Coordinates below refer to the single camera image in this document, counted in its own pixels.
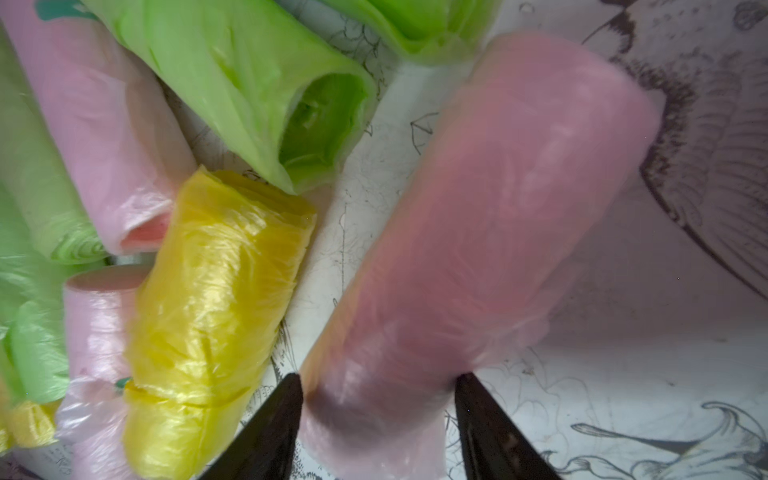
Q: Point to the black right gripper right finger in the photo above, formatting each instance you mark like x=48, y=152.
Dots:
x=493, y=448

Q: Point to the pink roll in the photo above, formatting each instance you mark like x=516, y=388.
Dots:
x=99, y=307
x=527, y=156
x=119, y=140

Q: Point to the yellow roll centre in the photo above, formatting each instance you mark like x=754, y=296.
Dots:
x=207, y=319

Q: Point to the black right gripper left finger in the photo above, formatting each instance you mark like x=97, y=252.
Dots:
x=265, y=448

